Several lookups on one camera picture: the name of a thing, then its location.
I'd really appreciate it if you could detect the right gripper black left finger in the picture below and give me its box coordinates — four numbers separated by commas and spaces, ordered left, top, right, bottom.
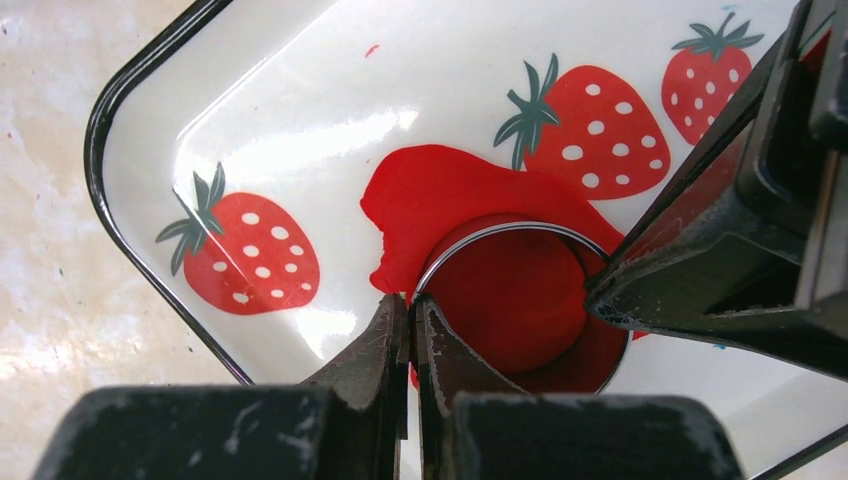
34, 294, 408, 479

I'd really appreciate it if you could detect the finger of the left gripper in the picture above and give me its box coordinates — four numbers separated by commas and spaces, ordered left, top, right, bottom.
586, 1, 847, 380

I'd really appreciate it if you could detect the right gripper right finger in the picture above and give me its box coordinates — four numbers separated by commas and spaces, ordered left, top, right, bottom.
411, 296, 743, 479

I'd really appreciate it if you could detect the metal ring cutter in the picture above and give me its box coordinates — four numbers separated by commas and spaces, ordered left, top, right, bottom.
414, 220, 631, 394

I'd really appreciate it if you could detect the red dough disc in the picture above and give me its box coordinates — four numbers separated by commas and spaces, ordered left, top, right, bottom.
359, 144, 651, 397

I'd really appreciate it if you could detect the strawberry print white tray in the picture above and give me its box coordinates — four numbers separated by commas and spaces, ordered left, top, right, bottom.
84, 0, 848, 480

